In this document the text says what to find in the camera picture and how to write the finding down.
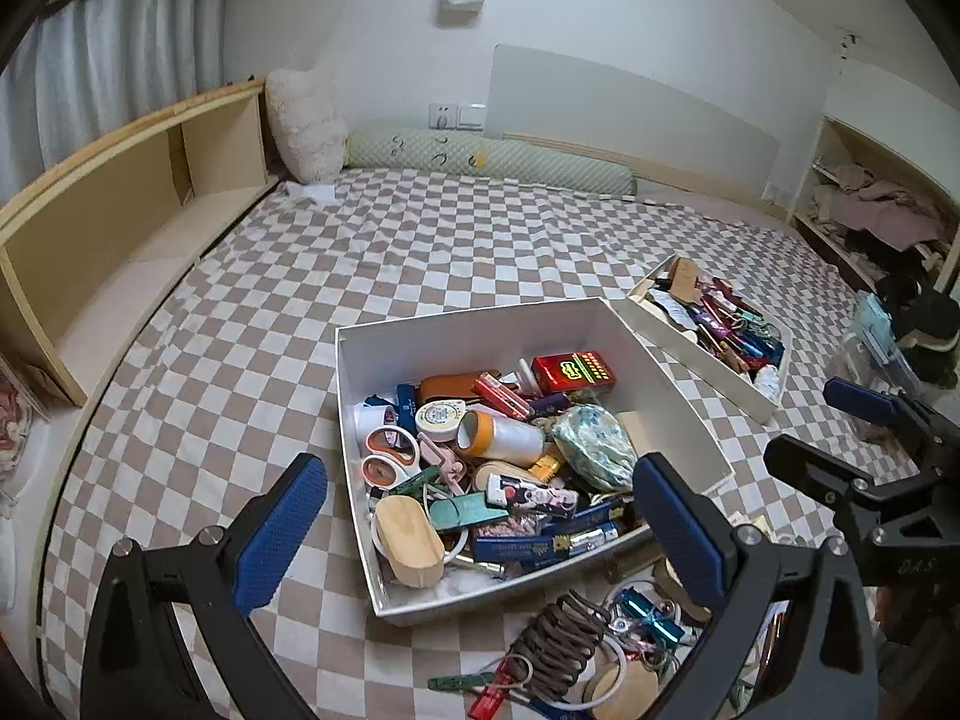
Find white silicone ring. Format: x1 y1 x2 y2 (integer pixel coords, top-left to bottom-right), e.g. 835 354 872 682
579 637 625 711

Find shallow white box lid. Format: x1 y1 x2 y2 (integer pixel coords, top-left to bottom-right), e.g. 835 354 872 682
626 253 795 425

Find green clip with white cord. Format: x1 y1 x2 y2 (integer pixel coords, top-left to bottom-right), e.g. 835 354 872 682
427 656 537 693

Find white wall socket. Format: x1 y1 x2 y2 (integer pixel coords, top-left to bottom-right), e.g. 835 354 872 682
429 100 488 133

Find red cigarette box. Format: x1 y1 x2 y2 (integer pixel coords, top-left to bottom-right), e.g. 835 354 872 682
531 351 618 398

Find red cylindrical lighter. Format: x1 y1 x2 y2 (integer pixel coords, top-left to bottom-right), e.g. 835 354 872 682
468 682 512 720

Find grey curtain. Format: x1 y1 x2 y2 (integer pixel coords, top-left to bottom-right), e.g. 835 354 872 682
0 0 230 205

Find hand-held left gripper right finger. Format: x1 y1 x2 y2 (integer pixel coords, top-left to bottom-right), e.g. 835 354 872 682
632 451 884 720

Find brown leather pouch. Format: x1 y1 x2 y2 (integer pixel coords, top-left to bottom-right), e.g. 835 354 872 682
418 373 497 407

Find wooden wall shelf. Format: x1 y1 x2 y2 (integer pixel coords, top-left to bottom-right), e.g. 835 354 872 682
787 115 960 295

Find teal plastic clip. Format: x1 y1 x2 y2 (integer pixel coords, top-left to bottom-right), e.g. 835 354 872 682
428 493 512 531

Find green bolster pillow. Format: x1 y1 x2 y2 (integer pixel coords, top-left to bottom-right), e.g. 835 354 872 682
344 127 639 200

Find white shoe box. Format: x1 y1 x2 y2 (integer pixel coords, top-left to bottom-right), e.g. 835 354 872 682
335 298 737 628

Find brown spiral cord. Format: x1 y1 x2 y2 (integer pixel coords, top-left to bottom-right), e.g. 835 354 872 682
510 589 610 700

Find white bottle orange cap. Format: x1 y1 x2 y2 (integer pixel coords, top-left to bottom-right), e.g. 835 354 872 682
457 411 548 467

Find fluffy white pillow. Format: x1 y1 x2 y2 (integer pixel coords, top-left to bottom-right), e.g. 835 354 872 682
265 67 348 185

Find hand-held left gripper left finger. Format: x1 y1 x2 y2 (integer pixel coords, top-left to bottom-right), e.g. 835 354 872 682
79 453 331 720

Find round white tin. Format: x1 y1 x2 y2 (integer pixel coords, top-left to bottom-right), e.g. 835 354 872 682
415 399 470 444

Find wooden bedside shelf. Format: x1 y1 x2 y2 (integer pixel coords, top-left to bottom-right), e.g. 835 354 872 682
0 78 272 410

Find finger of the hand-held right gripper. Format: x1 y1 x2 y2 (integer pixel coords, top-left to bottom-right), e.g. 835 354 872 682
764 433 880 520
822 376 914 430

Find pink clip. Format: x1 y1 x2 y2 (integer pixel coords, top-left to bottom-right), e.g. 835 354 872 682
418 439 467 497

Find orange handled scissors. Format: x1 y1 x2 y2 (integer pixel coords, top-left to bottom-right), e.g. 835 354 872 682
360 424 422 494

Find blue transparent lighter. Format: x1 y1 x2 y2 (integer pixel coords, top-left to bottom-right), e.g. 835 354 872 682
541 525 625 557

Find pile of small trinkets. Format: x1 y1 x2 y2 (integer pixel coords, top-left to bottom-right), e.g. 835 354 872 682
652 270 787 395

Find clear plastic container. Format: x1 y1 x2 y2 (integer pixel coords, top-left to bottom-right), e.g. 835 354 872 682
827 291 925 437

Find round wooden disc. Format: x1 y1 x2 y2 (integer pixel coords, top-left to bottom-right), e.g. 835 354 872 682
585 658 662 720

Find red transparent lighter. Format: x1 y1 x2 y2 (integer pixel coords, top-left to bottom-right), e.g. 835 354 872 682
474 373 527 419

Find oval wooden block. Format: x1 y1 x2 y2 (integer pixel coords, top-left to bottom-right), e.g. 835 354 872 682
373 496 446 588

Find dark cloth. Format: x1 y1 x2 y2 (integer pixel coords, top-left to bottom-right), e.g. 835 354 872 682
874 272 959 385

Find blue metallic lighter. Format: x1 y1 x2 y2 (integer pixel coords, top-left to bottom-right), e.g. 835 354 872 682
619 589 685 647

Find pile of clothes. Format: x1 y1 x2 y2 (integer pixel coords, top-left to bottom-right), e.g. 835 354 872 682
808 161 955 250

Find astronaut print lighter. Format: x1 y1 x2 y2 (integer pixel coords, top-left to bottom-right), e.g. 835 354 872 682
486 474 581 515

